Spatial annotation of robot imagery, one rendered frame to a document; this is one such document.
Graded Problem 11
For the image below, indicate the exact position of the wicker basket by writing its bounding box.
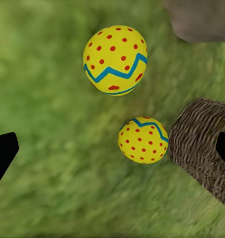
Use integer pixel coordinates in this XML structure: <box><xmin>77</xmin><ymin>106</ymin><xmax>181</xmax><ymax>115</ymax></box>
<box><xmin>167</xmin><ymin>97</ymin><xmax>225</xmax><ymax>205</ymax></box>

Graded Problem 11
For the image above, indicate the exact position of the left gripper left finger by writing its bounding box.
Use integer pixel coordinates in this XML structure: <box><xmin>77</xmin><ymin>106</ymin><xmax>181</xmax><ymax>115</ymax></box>
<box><xmin>0</xmin><ymin>132</ymin><xmax>19</xmax><ymax>180</ymax></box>

